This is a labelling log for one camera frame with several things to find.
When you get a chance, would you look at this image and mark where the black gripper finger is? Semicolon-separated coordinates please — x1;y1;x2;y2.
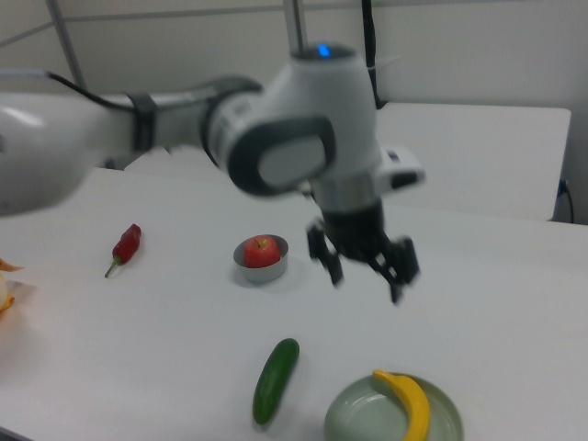
306;219;346;288
367;235;422;305

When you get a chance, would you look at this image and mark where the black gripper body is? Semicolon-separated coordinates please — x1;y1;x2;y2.
321;200;392;263

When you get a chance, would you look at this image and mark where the yellow banana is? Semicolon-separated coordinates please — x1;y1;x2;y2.
371;367;432;441

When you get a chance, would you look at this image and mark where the pale green plastic plate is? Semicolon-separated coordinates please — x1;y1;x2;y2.
323;371;465;441

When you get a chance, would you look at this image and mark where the small metal bowl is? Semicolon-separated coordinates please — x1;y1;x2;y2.
232;233;290;284

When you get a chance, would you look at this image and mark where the red apple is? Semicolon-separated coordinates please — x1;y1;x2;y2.
243;234;282;269

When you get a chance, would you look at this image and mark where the green cucumber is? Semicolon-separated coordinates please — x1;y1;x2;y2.
252;337;301;425

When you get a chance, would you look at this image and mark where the red chili pepper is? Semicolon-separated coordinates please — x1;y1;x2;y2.
104;222;143;278

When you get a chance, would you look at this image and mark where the paper tag of plush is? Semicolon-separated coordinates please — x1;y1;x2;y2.
0;278;37;305

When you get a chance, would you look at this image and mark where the orange plush toy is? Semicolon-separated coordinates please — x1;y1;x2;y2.
0;256;25;314

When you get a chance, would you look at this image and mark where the black camera pole with base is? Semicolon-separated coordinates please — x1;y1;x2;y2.
358;0;388;111

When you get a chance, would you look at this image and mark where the grey double partition post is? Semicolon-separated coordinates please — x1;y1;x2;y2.
281;0;316;59

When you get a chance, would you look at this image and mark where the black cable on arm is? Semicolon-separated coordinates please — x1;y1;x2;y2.
43;70;139;112

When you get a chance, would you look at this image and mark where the grey slanted partition post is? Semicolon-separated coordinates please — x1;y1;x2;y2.
45;0;88;93

